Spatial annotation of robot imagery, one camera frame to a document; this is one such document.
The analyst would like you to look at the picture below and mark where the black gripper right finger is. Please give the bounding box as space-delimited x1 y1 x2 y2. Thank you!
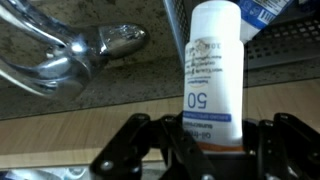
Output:
256 112 320 180

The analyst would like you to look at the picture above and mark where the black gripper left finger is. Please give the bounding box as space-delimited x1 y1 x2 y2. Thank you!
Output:
89 112 218 180

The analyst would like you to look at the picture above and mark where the white sunscreen tube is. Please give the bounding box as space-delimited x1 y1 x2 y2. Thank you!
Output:
181 1 246 153

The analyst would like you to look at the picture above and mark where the grey mesh basket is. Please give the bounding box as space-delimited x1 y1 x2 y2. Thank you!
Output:
162 0 320 72

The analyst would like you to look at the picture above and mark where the chrome faucet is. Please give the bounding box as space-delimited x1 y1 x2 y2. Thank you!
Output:
0 0 151 101

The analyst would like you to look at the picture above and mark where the blue white packet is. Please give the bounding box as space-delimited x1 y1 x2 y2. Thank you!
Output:
237 0 296 45

